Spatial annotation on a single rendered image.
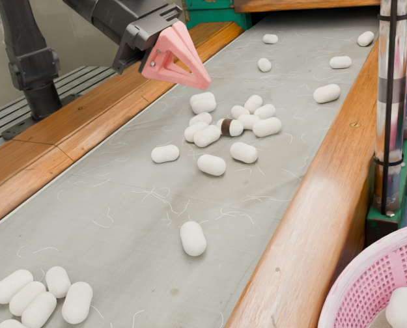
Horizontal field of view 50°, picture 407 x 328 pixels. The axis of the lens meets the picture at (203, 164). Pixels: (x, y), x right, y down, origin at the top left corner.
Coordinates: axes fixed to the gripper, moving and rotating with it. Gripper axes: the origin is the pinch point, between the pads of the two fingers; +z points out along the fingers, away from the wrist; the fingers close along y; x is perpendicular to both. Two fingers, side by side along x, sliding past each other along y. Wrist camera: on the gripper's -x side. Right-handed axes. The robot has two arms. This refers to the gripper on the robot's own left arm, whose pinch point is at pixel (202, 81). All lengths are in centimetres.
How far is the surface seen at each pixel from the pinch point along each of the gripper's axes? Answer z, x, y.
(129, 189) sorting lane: 1.6, 9.0, -12.3
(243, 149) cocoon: 8.8, 0.7, -4.5
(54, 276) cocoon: 3.3, 5.5, -27.1
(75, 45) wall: -105, 134, 143
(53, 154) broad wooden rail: -9.7, 15.7, -10.4
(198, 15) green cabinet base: -19, 20, 50
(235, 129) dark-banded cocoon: 6.5, 3.3, 0.8
